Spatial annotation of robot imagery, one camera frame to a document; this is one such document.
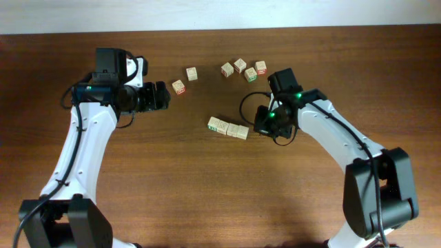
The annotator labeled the green sided number block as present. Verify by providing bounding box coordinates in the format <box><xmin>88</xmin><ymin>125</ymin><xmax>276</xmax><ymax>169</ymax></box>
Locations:
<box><xmin>207</xmin><ymin>116</ymin><xmax>221</xmax><ymax>132</ymax></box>

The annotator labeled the leaf block red side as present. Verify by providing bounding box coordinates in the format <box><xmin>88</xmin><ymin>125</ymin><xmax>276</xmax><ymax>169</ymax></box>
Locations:
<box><xmin>236</xmin><ymin>125</ymin><xmax>249</xmax><ymax>140</ymax></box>

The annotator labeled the plain wooden block blue side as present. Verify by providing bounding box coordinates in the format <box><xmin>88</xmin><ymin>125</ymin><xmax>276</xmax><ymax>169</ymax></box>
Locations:
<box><xmin>227</xmin><ymin>123</ymin><xmax>238</xmax><ymax>138</ymax></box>

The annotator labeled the right camera cable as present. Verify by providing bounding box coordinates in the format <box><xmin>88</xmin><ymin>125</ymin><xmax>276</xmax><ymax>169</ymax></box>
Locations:
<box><xmin>238</xmin><ymin>91</ymin><xmax>299</xmax><ymax>147</ymax></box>

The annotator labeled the camera cable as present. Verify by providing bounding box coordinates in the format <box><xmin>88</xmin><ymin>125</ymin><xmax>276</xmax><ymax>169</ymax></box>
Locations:
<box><xmin>12</xmin><ymin>72</ymin><xmax>96</xmax><ymax>248</ymax></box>
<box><xmin>238</xmin><ymin>91</ymin><xmax>299</xmax><ymax>147</ymax></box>

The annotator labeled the number six block red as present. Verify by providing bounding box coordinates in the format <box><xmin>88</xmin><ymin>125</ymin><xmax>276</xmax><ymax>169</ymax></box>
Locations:
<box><xmin>221</xmin><ymin>62</ymin><xmax>234</xmax><ymax>78</ymax></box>

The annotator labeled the green sided block rear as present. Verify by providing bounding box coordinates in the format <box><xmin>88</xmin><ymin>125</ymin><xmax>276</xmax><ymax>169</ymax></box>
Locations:
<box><xmin>244</xmin><ymin>68</ymin><xmax>258</xmax><ymax>83</ymax></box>

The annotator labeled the ice cream block blue side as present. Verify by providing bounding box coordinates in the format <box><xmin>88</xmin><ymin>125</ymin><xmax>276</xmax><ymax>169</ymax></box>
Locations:
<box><xmin>216</xmin><ymin>120</ymin><xmax>229</xmax><ymax>135</ymax></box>

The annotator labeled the elephant block red side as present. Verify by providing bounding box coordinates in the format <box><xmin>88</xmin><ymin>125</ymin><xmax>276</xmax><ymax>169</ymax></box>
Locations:
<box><xmin>172</xmin><ymin>80</ymin><xmax>186</xmax><ymax>95</ymax></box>

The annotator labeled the red sided block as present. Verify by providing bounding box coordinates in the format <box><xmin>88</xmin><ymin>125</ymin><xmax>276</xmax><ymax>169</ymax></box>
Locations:
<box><xmin>254</xmin><ymin>61</ymin><xmax>267</xmax><ymax>75</ymax></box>
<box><xmin>234</xmin><ymin>59</ymin><xmax>247</xmax><ymax>74</ymax></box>

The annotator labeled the left camera cable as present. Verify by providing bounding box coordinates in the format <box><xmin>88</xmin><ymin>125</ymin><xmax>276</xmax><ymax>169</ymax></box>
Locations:
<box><xmin>12</xmin><ymin>72</ymin><xmax>96</xmax><ymax>248</ymax></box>

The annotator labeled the red sided block rear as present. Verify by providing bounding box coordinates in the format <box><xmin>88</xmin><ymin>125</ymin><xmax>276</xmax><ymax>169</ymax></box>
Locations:
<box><xmin>234</xmin><ymin>59</ymin><xmax>247</xmax><ymax>74</ymax></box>

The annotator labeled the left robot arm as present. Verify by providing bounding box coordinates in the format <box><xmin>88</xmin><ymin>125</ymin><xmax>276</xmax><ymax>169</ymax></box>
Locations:
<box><xmin>12</xmin><ymin>81</ymin><xmax>171</xmax><ymax>247</ymax></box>

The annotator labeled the red sided block far right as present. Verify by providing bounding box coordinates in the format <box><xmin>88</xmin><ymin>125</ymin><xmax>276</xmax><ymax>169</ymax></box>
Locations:
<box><xmin>254</xmin><ymin>61</ymin><xmax>267</xmax><ymax>75</ymax></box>

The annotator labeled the apple block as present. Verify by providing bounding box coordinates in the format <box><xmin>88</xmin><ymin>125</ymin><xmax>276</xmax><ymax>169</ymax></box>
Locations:
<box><xmin>186</xmin><ymin>67</ymin><xmax>198</xmax><ymax>81</ymax></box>

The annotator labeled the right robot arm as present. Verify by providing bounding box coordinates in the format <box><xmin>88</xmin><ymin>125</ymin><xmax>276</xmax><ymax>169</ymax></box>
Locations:
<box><xmin>254</xmin><ymin>89</ymin><xmax>419</xmax><ymax>247</ymax></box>

